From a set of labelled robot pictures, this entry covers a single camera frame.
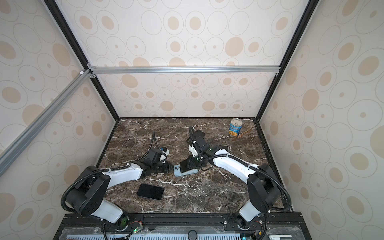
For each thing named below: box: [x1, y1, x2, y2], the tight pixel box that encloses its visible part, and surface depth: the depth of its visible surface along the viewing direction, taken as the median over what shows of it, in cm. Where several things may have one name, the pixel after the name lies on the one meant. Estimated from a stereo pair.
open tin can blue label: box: [228, 117, 243, 137], surface depth 106 cm
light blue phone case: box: [173, 164, 199, 177], surface depth 92 cm
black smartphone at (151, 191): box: [137, 183, 165, 200], surface depth 87 cm
